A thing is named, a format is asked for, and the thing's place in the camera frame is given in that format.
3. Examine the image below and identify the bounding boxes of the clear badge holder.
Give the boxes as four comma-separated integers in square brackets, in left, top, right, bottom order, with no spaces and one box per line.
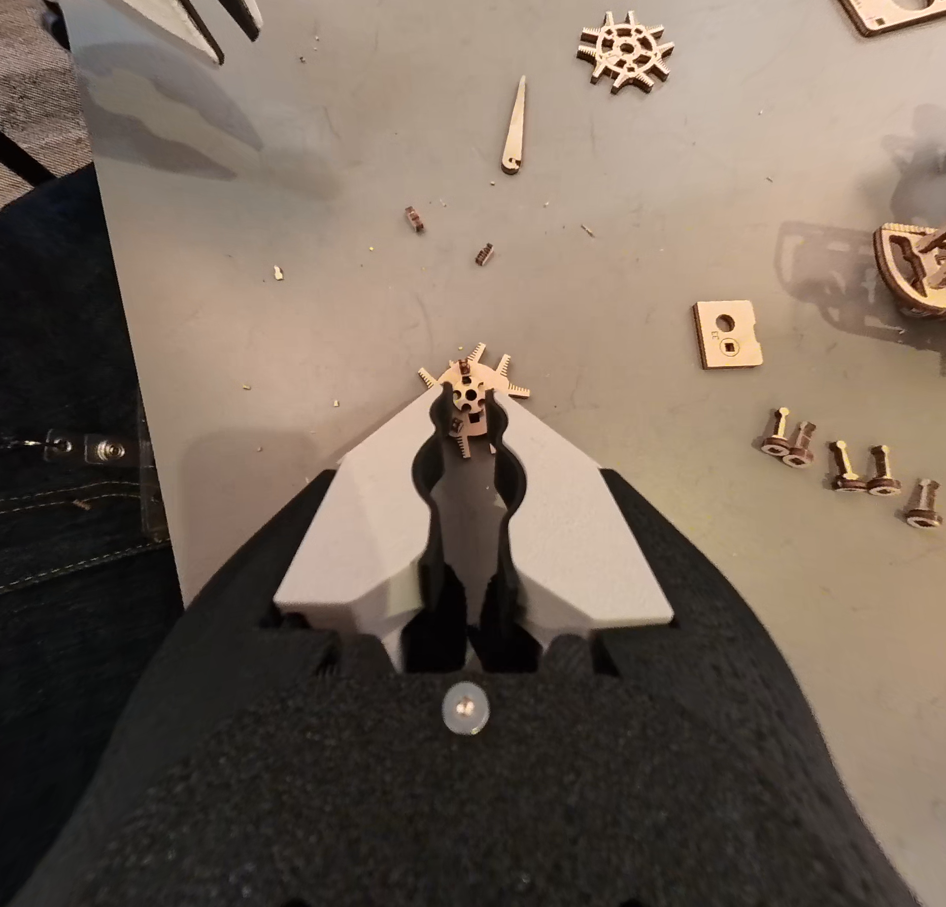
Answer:
[43,427,160,542]

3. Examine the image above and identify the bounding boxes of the square wooden plate with holes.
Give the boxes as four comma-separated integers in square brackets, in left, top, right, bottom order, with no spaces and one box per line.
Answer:
[692,300,765,371]

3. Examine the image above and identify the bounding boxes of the person's dark jeans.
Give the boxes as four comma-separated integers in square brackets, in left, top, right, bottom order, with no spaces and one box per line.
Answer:
[0,164,186,907]

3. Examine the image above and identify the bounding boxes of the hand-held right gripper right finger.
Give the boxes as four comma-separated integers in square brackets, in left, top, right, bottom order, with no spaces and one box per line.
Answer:
[488,390,676,648]

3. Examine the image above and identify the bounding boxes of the grey desk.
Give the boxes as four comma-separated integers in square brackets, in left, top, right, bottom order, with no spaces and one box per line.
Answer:
[59,0,946,834]

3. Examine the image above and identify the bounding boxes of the wooden spoked gear with hub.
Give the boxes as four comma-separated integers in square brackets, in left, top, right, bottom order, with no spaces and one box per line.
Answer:
[416,341,533,461]

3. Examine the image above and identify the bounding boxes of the round wooden ring gear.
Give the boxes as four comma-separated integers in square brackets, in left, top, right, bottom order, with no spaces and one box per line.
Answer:
[576,10,677,97]

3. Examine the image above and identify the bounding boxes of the pointed wooden stick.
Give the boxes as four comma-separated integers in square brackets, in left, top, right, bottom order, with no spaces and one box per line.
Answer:
[500,74,528,177]

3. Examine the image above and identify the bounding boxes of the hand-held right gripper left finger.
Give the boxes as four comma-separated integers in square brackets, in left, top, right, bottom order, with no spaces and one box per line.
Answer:
[272,388,453,645]

